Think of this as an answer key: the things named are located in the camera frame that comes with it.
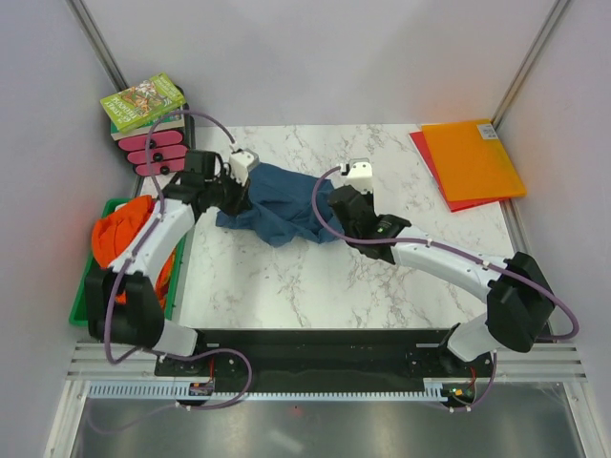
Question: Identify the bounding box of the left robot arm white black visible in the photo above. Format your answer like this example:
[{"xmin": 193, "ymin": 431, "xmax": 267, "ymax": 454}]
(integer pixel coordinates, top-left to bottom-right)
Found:
[{"xmin": 84, "ymin": 150, "xmax": 260, "ymax": 375}]

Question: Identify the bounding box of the orange shirt in bin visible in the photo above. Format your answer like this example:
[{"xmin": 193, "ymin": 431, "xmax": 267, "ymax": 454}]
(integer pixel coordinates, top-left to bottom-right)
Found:
[{"xmin": 91, "ymin": 195, "xmax": 177, "ymax": 311}]

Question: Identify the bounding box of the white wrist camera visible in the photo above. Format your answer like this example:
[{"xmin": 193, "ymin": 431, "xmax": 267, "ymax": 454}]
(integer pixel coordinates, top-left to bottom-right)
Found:
[
  {"xmin": 340, "ymin": 158, "xmax": 373, "ymax": 195},
  {"xmin": 228, "ymin": 150, "xmax": 260, "ymax": 187}
]

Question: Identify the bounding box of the blue polo shirt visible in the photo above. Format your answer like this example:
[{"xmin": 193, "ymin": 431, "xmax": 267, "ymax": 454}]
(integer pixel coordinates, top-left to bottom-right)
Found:
[{"xmin": 216, "ymin": 163, "xmax": 343, "ymax": 247}]

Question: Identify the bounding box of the grey slotted cable duct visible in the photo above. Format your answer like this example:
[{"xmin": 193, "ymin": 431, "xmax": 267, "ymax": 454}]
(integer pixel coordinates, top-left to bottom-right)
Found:
[{"xmin": 87, "ymin": 379, "xmax": 453, "ymax": 402}]

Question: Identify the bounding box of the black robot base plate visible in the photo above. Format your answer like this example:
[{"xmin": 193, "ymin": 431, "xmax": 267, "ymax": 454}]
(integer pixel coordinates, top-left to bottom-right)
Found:
[{"xmin": 155, "ymin": 329, "xmax": 492, "ymax": 391}]

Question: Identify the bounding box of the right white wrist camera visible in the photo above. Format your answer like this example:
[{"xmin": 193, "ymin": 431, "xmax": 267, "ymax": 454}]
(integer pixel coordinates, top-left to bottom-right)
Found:
[{"xmin": 340, "ymin": 158, "xmax": 373, "ymax": 195}]

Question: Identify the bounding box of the dark green book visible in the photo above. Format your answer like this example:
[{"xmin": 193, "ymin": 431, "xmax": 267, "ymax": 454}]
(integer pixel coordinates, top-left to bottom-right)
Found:
[{"xmin": 110, "ymin": 114, "xmax": 185, "ymax": 141}]

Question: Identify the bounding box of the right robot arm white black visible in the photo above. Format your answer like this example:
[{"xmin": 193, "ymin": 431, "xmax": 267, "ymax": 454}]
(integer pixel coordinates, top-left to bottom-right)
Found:
[{"xmin": 327, "ymin": 186, "xmax": 555, "ymax": 376}]

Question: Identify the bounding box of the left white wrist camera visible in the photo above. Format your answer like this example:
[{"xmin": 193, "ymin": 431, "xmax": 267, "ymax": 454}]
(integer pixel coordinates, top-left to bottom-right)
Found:
[{"xmin": 228, "ymin": 150, "xmax": 260, "ymax": 187}]

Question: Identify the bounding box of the orange plastic folder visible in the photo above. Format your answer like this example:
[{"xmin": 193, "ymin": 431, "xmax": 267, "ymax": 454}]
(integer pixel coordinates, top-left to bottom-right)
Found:
[{"xmin": 421, "ymin": 118, "xmax": 527, "ymax": 201}]

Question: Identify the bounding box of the black pink drawer organizer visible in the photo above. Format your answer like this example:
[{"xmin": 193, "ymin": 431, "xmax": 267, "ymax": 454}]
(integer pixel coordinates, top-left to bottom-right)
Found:
[{"xmin": 115, "ymin": 114, "xmax": 196, "ymax": 177}]

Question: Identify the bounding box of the light green book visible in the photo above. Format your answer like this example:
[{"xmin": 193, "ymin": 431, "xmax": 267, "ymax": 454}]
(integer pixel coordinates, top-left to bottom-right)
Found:
[{"xmin": 100, "ymin": 73, "xmax": 186, "ymax": 134}]

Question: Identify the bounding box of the red plastic folder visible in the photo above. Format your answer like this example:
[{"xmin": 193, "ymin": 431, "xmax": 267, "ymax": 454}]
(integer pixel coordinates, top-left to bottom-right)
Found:
[{"xmin": 410, "ymin": 131, "xmax": 501, "ymax": 213}]

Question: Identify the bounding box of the green plastic bin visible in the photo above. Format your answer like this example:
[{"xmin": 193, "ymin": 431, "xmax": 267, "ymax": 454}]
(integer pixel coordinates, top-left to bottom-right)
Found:
[{"xmin": 69, "ymin": 198, "xmax": 186, "ymax": 327}]

